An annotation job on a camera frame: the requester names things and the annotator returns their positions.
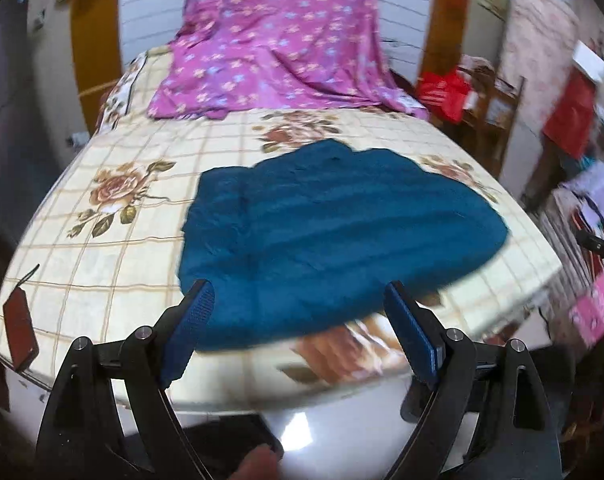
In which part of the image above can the white card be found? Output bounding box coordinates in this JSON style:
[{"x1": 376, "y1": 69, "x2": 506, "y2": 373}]
[{"x1": 572, "y1": 42, "x2": 604, "y2": 81}]

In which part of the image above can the patterned cloth pile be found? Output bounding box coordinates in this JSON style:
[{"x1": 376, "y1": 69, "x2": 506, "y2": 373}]
[{"x1": 546, "y1": 165, "x2": 604, "y2": 351}]

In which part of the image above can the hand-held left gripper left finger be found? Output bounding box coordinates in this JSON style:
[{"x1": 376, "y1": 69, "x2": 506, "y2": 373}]
[{"x1": 34, "y1": 279, "x2": 217, "y2": 480}]

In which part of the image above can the grey refrigerator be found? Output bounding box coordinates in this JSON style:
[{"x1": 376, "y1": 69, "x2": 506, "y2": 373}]
[{"x1": 0, "y1": 10, "x2": 83, "y2": 201}]

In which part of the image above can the brown wooden panel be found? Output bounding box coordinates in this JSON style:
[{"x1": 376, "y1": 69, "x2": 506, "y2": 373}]
[
  {"x1": 417, "y1": 0, "x2": 475, "y2": 81},
  {"x1": 71, "y1": 0, "x2": 125, "y2": 133}
]

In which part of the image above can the red phone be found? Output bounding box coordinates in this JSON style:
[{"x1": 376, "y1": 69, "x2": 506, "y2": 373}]
[{"x1": 2, "y1": 287, "x2": 40, "y2": 373}]

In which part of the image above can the person's left hand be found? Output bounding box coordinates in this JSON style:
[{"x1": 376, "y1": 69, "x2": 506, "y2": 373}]
[{"x1": 229, "y1": 445, "x2": 283, "y2": 480}]

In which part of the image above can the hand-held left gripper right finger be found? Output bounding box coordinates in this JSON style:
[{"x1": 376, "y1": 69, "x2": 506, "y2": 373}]
[{"x1": 382, "y1": 281, "x2": 565, "y2": 480}]

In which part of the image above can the framed wall picture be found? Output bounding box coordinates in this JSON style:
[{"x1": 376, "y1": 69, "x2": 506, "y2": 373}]
[{"x1": 476, "y1": 0, "x2": 510, "y2": 21}]

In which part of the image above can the white slatted headboard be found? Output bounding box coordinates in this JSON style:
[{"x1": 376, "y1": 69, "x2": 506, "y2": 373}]
[{"x1": 119, "y1": 0, "x2": 437, "y2": 76}]

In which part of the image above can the black cable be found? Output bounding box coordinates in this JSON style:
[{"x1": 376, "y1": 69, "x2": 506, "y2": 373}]
[{"x1": 12, "y1": 264, "x2": 40, "y2": 288}]

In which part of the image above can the wooden shelf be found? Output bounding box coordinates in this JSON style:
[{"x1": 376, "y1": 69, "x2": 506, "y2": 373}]
[{"x1": 456, "y1": 57, "x2": 525, "y2": 176}]

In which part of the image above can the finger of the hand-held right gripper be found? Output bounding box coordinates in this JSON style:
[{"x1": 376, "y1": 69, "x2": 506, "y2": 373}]
[{"x1": 576, "y1": 230, "x2": 604, "y2": 261}]

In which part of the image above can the pink floral blanket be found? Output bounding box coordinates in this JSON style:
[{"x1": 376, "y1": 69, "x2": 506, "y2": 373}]
[{"x1": 147, "y1": 0, "x2": 430, "y2": 121}]

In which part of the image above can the red shopping bag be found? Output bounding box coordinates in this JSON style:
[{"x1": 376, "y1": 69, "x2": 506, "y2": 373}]
[{"x1": 416, "y1": 70, "x2": 475, "y2": 123}]

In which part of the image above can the teal puffer jacket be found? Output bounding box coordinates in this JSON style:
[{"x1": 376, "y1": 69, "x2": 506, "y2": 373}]
[{"x1": 177, "y1": 139, "x2": 511, "y2": 352}]

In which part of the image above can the floral checked bed sheet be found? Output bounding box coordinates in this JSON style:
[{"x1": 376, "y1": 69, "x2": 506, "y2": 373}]
[{"x1": 0, "y1": 45, "x2": 565, "y2": 411}]

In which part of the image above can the floral curtain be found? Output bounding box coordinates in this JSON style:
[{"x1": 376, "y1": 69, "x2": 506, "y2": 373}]
[{"x1": 502, "y1": 0, "x2": 580, "y2": 136}]

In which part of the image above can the red cloth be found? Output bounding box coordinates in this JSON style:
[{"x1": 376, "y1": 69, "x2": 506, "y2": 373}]
[{"x1": 542, "y1": 67, "x2": 600, "y2": 158}]

